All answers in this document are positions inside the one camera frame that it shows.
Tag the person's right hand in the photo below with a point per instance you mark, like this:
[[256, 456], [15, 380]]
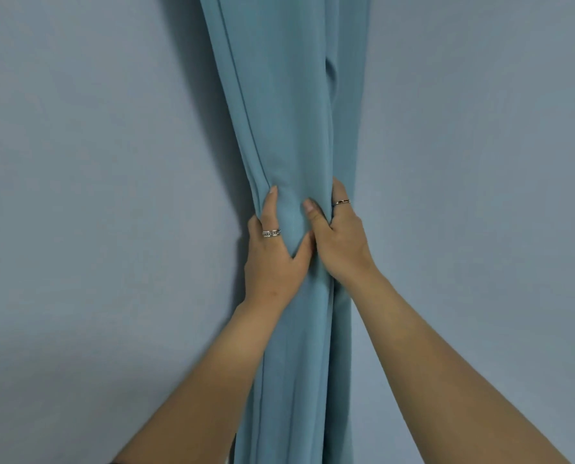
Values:
[[345, 251]]

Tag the person's left hand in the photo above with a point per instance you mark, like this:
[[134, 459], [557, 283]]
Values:
[[268, 270]]

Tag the blue curtain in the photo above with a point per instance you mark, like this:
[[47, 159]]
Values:
[[287, 115]]

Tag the person's right forearm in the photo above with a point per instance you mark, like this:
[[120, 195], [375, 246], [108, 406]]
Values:
[[437, 381]]

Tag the person's left forearm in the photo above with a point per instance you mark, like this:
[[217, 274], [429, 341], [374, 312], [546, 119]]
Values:
[[210, 391]]

